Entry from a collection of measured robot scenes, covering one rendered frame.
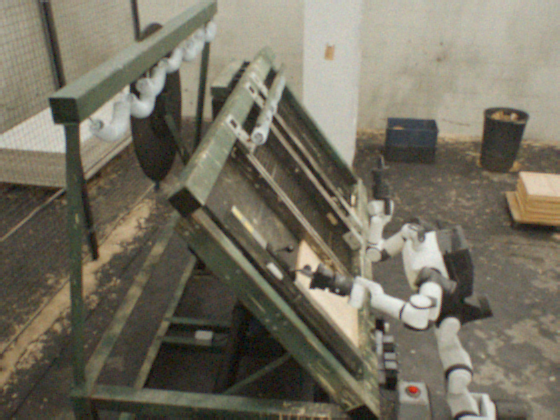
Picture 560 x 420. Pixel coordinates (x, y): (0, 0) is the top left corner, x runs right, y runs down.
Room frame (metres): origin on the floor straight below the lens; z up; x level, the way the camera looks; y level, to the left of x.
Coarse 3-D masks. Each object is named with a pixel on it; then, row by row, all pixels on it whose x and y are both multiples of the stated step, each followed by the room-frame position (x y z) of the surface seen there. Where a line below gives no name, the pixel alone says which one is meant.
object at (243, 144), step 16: (240, 128) 2.41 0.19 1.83; (240, 144) 2.35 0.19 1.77; (240, 160) 2.35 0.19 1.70; (256, 176) 2.34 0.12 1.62; (272, 192) 2.33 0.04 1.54; (288, 208) 2.32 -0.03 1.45; (288, 224) 2.32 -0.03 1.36; (304, 224) 2.32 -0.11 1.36; (304, 240) 2.31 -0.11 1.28; (320, 240) 2.35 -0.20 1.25; (320, 256) 2.31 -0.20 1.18
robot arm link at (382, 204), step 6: (372, 192) 2.46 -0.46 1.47; (378, 198) 2.42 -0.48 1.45; (384, 198) 2.41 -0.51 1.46; (390, 198) 2.40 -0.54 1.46; (372, 204) 2.41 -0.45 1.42; (378, 204) 2.41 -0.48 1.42; (384, 204) 2.40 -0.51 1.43; (390, 204) 2.39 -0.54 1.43; (372, 210) 2.40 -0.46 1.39; (378, 210) 2.39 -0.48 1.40; (384, 210) 2.39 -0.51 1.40; (390, 210) 2.38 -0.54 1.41
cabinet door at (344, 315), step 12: (300, 252) 2.20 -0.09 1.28; (312, 252) 2.30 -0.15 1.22; (300, 264) 2.10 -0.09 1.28; (312, 264) 2.21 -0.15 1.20; (300, 276) 2.02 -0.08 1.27; (324, 300) 2.04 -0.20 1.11; (336, 300) 2.14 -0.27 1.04; (336, 312) 2.05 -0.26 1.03; (348, 312) 2.15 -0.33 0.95; (348, 324) 2.06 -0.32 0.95; (348, 336) 1.96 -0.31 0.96
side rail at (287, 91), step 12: (276, 72) 3.79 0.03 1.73; (288, 84) 3.85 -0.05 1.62; (288, 96) 3.78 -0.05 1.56; (300, 108) 3.77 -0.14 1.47; (312, 120) 3.77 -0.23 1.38; (312, 132) 3.76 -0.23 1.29; (324, 132) 3.82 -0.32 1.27; (324, 144) 3.75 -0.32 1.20; (336, 156) 3.74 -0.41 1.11; (348, 168) 3.74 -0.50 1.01
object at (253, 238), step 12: (228, 216) 1.92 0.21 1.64; (240, 228) 1.92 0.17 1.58; (252, 240) 1.91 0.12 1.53; (264, 240) 1.96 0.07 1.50; (264, 252) 1.91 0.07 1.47; (276, 264) 1.90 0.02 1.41; (288, 276) 1.90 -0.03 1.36; (300, 288) 1.90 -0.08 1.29; (312, 300) 1.91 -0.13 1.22; (312, 312) 1.89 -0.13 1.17; (324, 312) 1.91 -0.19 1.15; (324, 324) 1.88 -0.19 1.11; (336, 324) 1.91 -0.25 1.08; (336, 336) 1.87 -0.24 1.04; (348, 348) 1.87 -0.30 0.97; (360, 360) 1.86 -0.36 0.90
